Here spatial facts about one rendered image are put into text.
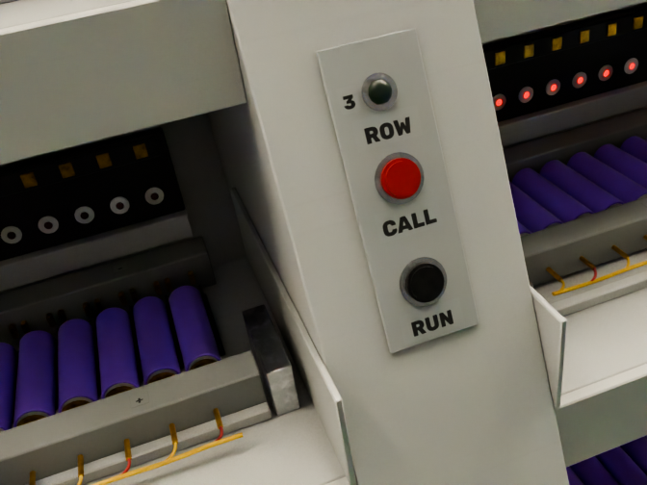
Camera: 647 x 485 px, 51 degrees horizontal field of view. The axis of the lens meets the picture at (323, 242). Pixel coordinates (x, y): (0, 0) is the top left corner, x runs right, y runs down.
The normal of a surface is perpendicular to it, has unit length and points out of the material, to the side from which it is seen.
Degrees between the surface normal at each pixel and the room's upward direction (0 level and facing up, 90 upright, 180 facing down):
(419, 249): 90
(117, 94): 112
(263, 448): 22
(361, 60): 90
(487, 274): 90
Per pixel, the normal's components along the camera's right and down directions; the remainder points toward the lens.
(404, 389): 0.24, 0.14
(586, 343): -0.14, -0.83
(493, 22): 0.32, 0.48
